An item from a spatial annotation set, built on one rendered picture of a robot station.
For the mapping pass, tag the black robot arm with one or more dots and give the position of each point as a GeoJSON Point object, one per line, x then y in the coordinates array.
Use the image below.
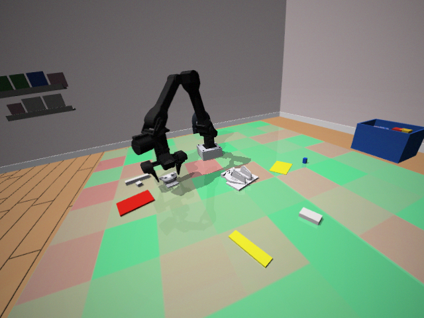
{"type": "Point", "coordinates": [157, 116]}

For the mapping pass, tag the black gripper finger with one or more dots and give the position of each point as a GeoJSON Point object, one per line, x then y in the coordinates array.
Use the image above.
{"type": "Point", "coordinates": [154, 174]}
{"type": "Point", "coordinates": [178, 166]}

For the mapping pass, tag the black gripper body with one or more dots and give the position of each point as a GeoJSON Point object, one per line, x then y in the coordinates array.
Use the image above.
{"type": "Point", "coordinates": [148, 166]}

